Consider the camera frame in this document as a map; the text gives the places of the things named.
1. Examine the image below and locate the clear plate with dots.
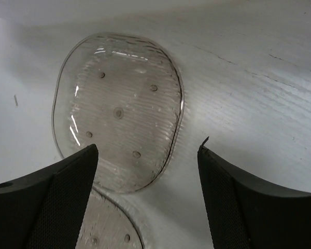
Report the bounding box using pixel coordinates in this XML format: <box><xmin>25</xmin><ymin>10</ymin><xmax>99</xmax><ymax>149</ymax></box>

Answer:
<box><xmin>76</xmin><ymin>189</ymin><xmax>144</xmax><ymax>249</ymax></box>

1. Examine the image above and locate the clear plate with slots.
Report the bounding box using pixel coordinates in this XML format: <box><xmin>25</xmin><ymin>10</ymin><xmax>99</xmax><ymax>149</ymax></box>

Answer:
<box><xmin>52</xmin><ymin>32</ymin><xmax>184</xmax><ymax>193</ymax></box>

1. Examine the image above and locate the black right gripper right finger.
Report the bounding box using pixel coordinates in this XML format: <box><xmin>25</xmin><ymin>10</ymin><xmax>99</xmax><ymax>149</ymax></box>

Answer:
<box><xmin>197</xmin><ymin>144</ymin><xmax>311</xmax><ymax>248</ymax></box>

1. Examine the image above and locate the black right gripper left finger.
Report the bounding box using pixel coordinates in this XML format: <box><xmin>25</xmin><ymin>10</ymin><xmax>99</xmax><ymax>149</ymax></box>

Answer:
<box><xmin>0</xmin><ymin>144</ymin><xmax>97</xmax><ymax>248</ymax></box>

